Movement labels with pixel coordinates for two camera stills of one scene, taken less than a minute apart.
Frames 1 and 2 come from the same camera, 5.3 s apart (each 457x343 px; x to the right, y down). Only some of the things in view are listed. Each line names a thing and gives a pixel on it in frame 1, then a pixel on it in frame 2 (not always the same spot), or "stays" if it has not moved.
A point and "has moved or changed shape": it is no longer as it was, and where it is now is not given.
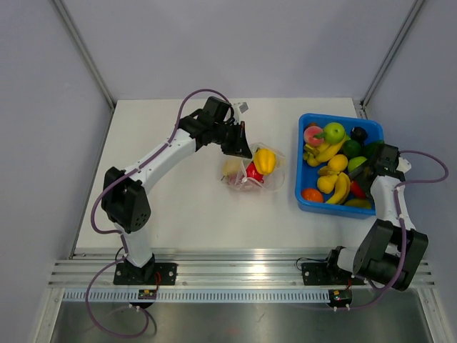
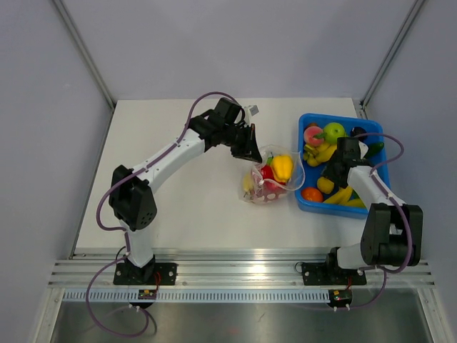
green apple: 335,132 stays
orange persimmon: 312,194 stays
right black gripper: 360,170 to 328,171
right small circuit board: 340,297 stays
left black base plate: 126,274 stays
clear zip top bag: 263,172 has moved or changed shape
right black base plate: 321,274 stays
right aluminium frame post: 374,82 stays
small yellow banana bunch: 314,154 stays
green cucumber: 374,149 stays
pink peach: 313,136 stays
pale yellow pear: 230,167 to 248,184
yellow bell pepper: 265,161 to 283,167
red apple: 253,172 to 267,172
